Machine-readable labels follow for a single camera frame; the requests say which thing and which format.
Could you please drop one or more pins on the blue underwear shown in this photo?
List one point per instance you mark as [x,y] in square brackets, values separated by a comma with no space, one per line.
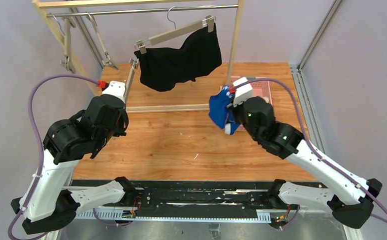
[219,113]

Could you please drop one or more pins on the black underwear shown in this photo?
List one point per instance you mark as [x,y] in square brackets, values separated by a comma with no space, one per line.
[164,67]

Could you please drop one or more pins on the hanger holding blue underwear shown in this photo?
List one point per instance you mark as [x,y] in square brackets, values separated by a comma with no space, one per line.
[134,62]

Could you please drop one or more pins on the hanger holding black underwear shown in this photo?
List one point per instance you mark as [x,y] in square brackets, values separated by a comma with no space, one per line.
[208,22]

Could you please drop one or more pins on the beige underwear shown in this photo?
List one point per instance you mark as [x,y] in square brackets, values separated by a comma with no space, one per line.
[266,99]

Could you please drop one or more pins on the beige clip hanger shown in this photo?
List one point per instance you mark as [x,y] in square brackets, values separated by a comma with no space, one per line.
[107,60]

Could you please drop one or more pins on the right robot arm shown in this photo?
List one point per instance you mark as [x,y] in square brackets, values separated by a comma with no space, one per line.
[346,196]

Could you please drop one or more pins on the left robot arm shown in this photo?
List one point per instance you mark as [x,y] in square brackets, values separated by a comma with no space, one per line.
[52,207]

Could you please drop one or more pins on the empty hanger on rack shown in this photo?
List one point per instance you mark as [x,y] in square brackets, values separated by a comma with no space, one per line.
[68,25]

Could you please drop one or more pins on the pink plastic basket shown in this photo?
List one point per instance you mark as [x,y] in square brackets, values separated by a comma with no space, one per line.
[260,89]

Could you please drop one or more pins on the wooden clothes rack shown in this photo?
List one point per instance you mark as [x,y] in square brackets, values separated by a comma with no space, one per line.
[73,19]

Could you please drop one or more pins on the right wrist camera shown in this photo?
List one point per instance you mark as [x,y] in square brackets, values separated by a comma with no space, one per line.
[242,93]

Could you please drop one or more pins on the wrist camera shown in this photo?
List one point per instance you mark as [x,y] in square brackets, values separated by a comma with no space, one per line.
[242,93]
[117,89]

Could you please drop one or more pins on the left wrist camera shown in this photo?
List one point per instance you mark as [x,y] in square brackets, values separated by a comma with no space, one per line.
[117,89]

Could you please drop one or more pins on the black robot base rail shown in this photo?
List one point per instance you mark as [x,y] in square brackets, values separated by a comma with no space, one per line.
[204,201]

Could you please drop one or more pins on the aluminium frame post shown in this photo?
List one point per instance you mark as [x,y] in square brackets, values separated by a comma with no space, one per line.
[334,8]

